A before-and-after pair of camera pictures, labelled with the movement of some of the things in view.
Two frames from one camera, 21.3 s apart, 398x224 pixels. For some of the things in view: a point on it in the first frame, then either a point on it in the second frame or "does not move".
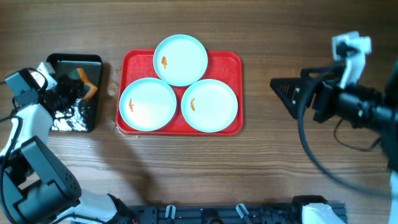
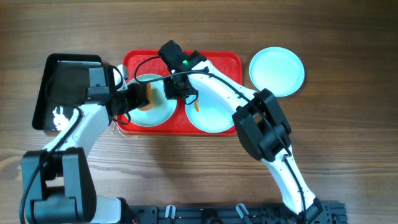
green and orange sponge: (90, 89) -> (152, 96)
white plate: (209, 106) does not move
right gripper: (326, 79) -> (171, 94)
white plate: (180, 60) -> (278, 69)
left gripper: (73, 90) -> (136, 98)
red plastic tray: (224, 66) does not move
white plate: (147, 104) does not move
